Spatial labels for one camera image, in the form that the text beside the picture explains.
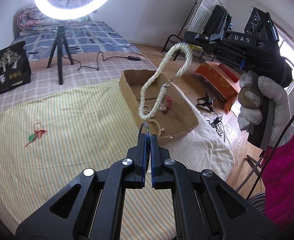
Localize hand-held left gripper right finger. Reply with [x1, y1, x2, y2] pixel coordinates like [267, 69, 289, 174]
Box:
[150, 135, 280, 240]

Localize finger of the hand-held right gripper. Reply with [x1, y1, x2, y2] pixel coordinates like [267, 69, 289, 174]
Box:
[184, 31, 231, 46]
[213, 44, 246, 68]

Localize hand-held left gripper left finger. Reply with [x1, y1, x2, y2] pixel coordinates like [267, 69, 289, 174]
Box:
[15, 127, 151, 240]

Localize thin pearl bead necklace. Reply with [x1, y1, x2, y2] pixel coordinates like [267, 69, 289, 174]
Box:
[143, 105, 165, 137]

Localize cardboard box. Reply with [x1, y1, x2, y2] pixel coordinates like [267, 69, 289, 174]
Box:
[119, 69, 199, 145]

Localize thick twisted pearl necklace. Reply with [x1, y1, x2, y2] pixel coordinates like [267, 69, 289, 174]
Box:
[138, 42, 193, 120]

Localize red strap wristwatch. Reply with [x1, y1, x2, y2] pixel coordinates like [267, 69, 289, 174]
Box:
[159, 94, 174, 112]

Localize person's right forearm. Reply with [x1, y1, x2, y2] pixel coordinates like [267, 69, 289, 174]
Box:
[261, 133, 294, 232]

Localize person's right hand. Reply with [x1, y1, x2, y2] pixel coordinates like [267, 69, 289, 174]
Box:
[238, 71, 294, 146]

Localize yellow plastic crate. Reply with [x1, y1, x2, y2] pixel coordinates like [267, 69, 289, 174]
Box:
[189, 44, 205, 54]

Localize red and tan gift box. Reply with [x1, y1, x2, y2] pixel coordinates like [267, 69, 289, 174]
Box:
[218, 64, 240, 82]

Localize dark hanging clothes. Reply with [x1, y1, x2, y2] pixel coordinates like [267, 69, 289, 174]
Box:
[203, 4, 234, 34]

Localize striped hanging towel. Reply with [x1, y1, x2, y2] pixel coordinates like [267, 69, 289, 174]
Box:
[188, 0, 221, 34]

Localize black clothes rack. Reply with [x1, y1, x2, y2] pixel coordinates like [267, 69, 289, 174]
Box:
[162, 0, 235, 61]

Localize small black floor tripod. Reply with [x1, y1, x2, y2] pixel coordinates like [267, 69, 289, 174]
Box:
[196, 92, 215, 112]

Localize yellow striped blanket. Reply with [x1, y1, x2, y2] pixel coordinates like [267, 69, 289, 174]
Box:
[0, 79, 235, 233]

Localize pale checkered sheet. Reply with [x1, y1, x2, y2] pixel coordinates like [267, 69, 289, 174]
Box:
[0, 52, 162, 120]

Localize blue patterned bedsheet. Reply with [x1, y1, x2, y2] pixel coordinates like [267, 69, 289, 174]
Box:
[12, 20, 140, 63]

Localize black tripod stand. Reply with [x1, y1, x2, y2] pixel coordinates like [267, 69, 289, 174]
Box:
[46, 24, 74, 85]

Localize black printed bag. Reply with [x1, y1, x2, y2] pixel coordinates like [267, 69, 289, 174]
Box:
[0, 41, 32, 99]

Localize folded floral quilts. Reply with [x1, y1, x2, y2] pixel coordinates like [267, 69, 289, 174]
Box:
[17, 0, 91, 37]

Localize black ring light cable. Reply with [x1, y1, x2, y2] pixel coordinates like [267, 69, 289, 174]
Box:
[78, 51, 147, 72]

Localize floor power strip with cables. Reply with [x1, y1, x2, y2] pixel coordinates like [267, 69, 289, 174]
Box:
[206, 115, 235, 145]

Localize red string green pendant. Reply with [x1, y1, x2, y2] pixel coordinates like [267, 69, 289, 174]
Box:
[24, 122, 48, 147]

